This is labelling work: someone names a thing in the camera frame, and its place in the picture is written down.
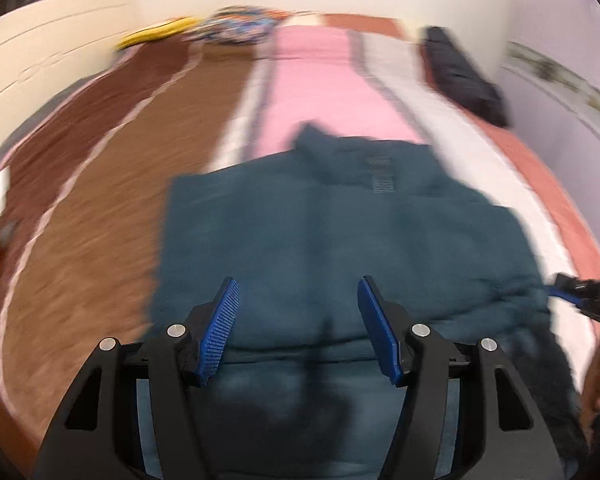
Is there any teal quilted jacket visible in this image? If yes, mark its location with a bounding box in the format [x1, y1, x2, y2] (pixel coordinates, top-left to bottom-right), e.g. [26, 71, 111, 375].
[135, 122, 588, 480]

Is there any lilac wardrobe with floral trim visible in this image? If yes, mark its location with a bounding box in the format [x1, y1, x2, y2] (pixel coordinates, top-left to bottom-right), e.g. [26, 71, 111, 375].
[500, 10, 600, 211]

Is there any colourful patterned pillow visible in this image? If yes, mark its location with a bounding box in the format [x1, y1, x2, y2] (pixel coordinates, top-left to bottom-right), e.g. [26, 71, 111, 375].
[192, 5, 281, 48]

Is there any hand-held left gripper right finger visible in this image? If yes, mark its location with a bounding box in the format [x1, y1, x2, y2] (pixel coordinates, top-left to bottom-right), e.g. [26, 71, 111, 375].
[357, 275, 566, 480]

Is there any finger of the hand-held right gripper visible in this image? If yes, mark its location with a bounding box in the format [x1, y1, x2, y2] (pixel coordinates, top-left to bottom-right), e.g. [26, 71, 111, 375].
[550, 272, 600, 333]

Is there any yellow pillow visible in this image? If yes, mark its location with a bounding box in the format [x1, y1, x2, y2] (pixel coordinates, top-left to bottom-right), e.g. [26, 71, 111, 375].
[117, 16, 201, 51]

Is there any beige headboard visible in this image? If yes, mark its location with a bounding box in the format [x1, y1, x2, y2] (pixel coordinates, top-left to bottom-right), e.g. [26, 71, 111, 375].
[0, 0, 146, 146]

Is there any black folded jacket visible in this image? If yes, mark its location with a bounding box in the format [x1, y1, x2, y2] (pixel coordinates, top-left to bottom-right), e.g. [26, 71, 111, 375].
[422, 26, 511, 128]

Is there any striped brown pink blanket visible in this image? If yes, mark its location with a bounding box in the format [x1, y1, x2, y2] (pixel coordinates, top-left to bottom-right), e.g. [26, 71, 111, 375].
[0, 10, 600, 480]

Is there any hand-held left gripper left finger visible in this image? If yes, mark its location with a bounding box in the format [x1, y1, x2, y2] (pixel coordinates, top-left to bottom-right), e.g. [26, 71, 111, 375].
[32, 276, 241, 480]

